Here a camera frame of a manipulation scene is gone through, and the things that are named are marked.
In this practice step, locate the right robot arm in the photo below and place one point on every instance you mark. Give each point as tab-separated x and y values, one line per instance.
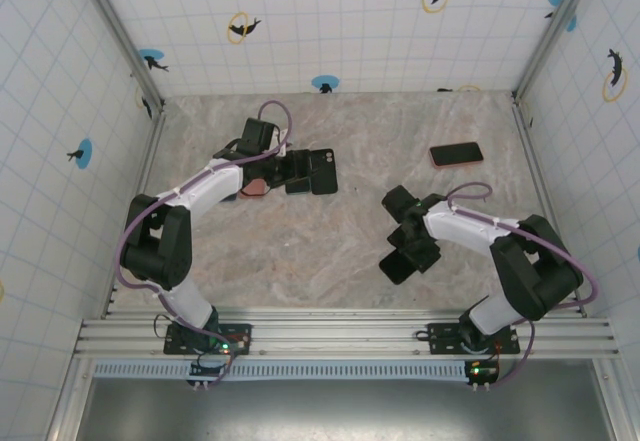
540	271

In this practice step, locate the black phone red edge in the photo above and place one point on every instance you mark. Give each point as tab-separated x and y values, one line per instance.
255	188

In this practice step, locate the black phone case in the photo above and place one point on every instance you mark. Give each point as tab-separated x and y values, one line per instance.
383	267
325	173

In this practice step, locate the aluminium corner post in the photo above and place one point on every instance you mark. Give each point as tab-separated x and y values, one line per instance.
120	36
555	26

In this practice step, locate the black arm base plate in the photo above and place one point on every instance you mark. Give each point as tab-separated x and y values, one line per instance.
240	333
442	336

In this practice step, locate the small controller board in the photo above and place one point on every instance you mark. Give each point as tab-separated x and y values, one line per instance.
482	372

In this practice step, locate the grey metal panel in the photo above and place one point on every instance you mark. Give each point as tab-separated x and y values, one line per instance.
325	411

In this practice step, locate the aluminium mounting rail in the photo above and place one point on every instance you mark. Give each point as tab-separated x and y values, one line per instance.
330	333

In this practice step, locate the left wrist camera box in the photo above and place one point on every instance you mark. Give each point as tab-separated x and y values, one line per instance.
281	137

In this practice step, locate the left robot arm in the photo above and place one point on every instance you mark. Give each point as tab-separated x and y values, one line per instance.
155	246

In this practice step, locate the aluminium side rail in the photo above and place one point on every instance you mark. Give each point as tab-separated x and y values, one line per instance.
540	181
143	181

